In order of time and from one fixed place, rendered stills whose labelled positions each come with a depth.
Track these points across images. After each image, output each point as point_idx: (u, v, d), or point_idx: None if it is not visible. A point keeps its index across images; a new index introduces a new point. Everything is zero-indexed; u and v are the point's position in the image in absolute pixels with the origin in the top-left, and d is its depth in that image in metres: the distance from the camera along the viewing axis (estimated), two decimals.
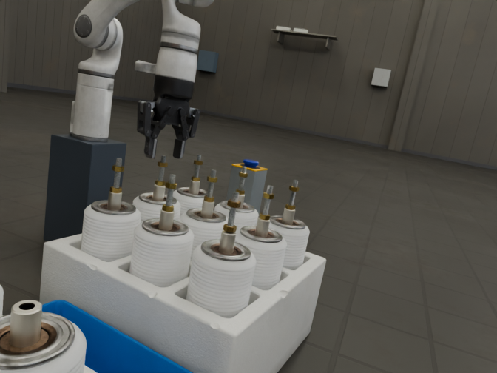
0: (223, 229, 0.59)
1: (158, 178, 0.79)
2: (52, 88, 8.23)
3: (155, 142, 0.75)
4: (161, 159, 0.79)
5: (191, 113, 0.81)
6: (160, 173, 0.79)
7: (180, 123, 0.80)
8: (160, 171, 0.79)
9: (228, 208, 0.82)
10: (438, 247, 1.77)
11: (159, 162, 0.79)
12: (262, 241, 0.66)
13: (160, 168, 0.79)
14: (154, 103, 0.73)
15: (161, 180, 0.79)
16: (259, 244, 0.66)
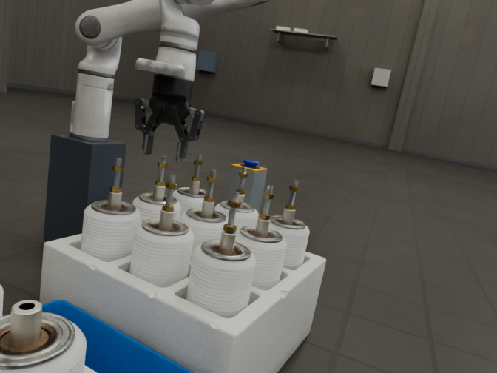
0: (223, 229, 0.59)
1: (161, 180, 0.79)
2: (52, 88, 8.23)
3: (183, 144, 0.78)
4: (161, 160, 0.78)
5: (146, 105, 0.78)
6: (163, 173, 0.79)
7: (152, 119, 0.78)
8: (161, 172, 0.79)
9: (228, 208, 0.82)
10: (438, 247, 1.77)
11: (162, 164, 0.78)
12: (262, 241, 0.66)
13: (163, 169, 0.79)
14: (192, 109, 0.76)
15: (161, 180, 0.80)
16: (259, 244, 0.66)
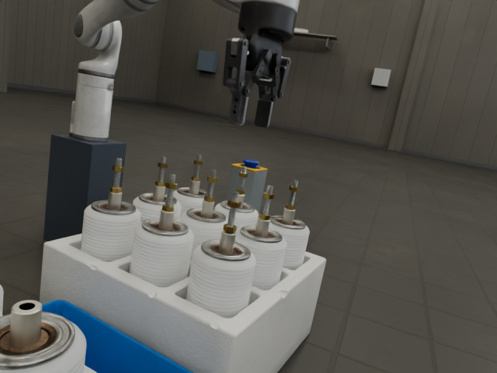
0: (223, 229, 0.59)
1: (160, 180, 0.79)
2: (52, 88, 8.23)
3: (247, 101, 0.52)
4: (160, 160, 0.78)
5: (280, 64, 0.58)
6: (163, 174, 0.79)
7: None
8: (160, 172, 0.79)
9: (228, 208, 0.82)
10: (438, 247, 1.77)
11: (159, 163, 0.78)
12: (262, 241, 0.66)
13: (161, 169, 0.79)
14: (248, 41, 0.50)
15: (163, 181, 0.80)
16: (259, 244, 0.66)
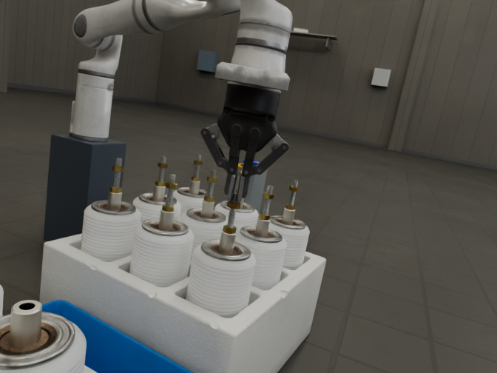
0: (231, 229, 0.60)
1: (160, 180, 0.79)
2: (52, 88, 8.23)
3: None
4: (160, 160, 0.78)
5: (214, 132, 0.57)
6: (163, 174, 0.79)
7: (231, 151, 0.56)
8: (160, 172, 0.79)
9: (228, 208, 0.82)
10: (438, 247, 1.77)
11: (159, 163, 0.78)
12: (262, 241, 0.66)
13: (161, 169, 0.79)
14: (276, 135, 0.56)
15: (163, 181, 0.80)
16: (259, 244, 0.66)
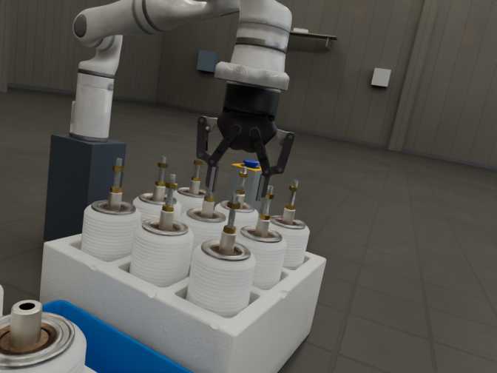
0: (234, 231, 0.59)
1: (160, 180, 0.79)
2: (52, 88, 8.23)
3: None
4: (160, 160, 0.78)
5: (210, 125, 0.57)
6: (163, 174, 0.79)
7: (220, 144, 0.56)
8: (160, 172, 0.79)
9: (228, 208, 0.82)
10: (438, 247, 1.77)
11: (159, 163, 0.78)
12: (262, 241, 0.66)
13: (161, 169, 0.79)
14: (278, 130, 0.56)
15: (163, 181, 0.80)
16: (259, 244, 0.66)
